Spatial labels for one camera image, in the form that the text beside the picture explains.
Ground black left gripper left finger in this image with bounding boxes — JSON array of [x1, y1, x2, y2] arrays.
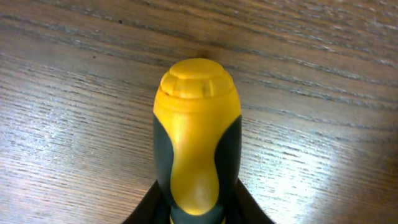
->
[[122, 181, 170, 224]]

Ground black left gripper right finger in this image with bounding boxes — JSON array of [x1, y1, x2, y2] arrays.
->
[[226, 179, 274, 224]]

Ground yellow black stubby screwdriver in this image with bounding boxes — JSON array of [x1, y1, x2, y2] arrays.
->
[[153, 58, 242, 223]]

